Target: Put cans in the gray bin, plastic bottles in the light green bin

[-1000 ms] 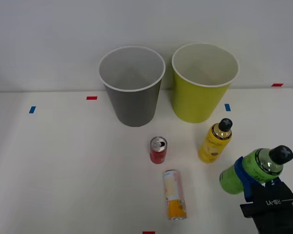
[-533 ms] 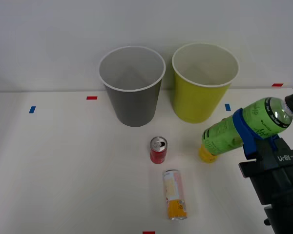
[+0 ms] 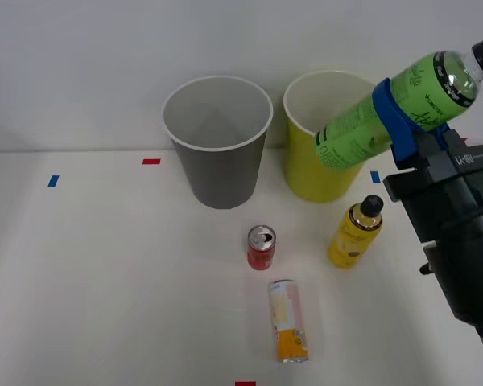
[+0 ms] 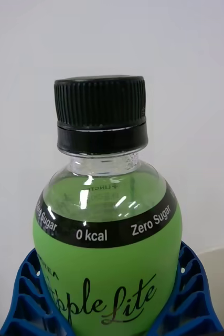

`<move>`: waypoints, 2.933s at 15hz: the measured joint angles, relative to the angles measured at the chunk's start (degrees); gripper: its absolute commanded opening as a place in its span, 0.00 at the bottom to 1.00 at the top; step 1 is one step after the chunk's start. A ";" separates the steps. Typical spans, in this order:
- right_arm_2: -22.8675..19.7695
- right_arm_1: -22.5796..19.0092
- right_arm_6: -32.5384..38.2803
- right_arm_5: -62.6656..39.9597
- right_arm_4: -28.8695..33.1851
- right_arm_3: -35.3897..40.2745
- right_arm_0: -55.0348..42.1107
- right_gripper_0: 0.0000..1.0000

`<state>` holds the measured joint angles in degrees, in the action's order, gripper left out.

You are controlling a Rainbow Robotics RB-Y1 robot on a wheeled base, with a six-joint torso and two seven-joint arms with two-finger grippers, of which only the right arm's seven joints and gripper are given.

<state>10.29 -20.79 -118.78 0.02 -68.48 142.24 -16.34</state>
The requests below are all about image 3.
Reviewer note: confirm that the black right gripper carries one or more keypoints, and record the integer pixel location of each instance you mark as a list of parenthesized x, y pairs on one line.
[(447, 177)]

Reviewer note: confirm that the green label plastic bottle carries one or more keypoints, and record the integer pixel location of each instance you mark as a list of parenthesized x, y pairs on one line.
[(386, 116)]

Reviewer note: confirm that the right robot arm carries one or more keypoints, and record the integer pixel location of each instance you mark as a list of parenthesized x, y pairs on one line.
[(467, 257)]

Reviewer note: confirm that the yellow-green plastic waste bin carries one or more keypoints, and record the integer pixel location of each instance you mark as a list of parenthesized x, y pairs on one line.
[(318, 177)]

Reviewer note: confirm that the yellow label plastic bottle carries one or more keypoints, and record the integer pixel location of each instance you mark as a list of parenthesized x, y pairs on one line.
[(352, 241)]

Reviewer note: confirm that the red drink can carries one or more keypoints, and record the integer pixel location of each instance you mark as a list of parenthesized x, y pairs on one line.
[(261, 253)]

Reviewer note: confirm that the grey plastic waste bin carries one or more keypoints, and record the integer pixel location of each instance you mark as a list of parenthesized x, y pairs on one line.
[(221, 177)]

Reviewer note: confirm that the pale orange drink can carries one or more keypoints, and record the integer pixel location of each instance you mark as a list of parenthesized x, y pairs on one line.
[(287, 321)]

